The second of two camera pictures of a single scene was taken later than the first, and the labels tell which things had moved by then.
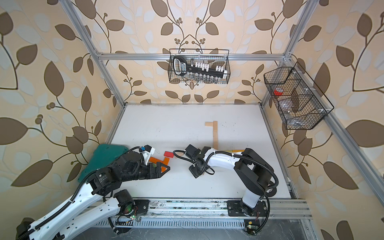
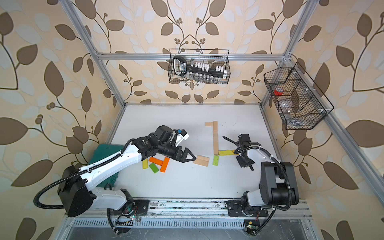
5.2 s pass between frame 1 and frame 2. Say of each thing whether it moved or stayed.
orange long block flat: stayed
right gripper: moved
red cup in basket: stayed
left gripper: moved
